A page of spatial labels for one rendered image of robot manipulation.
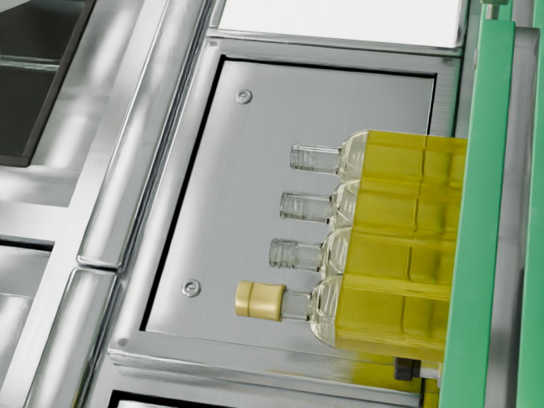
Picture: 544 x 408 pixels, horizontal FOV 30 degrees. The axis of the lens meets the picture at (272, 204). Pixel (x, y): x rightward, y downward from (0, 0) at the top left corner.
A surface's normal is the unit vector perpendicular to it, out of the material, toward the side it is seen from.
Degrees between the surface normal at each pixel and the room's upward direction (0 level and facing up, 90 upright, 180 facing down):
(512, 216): 90
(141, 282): 90
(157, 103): 90
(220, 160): 91
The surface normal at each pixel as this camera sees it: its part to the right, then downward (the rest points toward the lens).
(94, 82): -0.08, -0.57
